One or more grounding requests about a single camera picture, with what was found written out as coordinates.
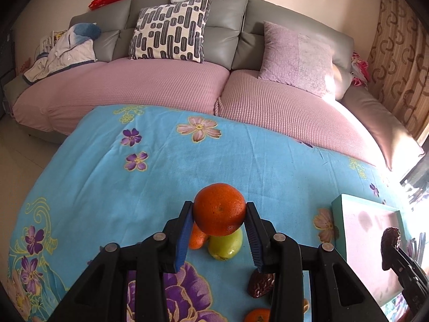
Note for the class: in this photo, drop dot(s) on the pink clothes on sofa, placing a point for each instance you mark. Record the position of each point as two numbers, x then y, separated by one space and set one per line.
359 71

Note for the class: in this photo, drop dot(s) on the pink sofa seat cover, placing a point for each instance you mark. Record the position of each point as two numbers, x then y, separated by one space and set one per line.
58 103

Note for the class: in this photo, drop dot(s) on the black white patterned pillow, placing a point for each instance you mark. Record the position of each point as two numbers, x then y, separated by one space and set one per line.
171 31

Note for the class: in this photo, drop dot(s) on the teal white tray box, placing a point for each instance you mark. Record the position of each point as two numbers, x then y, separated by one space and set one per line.
361 223

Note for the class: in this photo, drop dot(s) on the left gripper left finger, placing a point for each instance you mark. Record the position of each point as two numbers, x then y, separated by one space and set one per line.
178 232

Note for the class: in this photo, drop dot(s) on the white blue clothes pile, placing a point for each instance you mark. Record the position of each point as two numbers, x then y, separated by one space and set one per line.
60 58

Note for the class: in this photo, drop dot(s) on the blue floral tablecloth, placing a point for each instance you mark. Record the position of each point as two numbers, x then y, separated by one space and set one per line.
126 170

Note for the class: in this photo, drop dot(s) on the grey leather sofa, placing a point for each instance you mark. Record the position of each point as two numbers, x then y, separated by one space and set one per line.
206 56

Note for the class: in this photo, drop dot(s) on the dark red date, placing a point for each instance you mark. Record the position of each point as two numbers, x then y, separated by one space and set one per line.
260 284

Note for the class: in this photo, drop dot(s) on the pink square pillow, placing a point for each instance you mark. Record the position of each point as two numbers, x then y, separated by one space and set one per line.
297 60

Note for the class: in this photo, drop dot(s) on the brown patterned curtain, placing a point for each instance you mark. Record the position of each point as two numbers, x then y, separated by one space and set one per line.
398 66

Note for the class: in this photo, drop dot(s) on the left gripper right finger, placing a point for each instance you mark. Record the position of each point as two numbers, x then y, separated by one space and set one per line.
259 233

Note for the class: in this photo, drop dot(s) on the blue plush toy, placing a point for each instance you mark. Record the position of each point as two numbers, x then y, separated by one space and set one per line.
82 32

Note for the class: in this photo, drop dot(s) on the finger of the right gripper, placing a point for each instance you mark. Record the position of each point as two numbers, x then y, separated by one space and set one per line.
410 275

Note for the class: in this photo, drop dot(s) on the large orange tangerine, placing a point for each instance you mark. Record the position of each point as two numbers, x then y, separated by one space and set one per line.
219 209

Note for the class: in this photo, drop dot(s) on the small orange tangerine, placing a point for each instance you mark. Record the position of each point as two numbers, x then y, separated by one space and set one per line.
198 238

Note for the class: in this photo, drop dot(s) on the round green fruit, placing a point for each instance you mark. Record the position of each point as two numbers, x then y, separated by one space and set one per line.
223 248

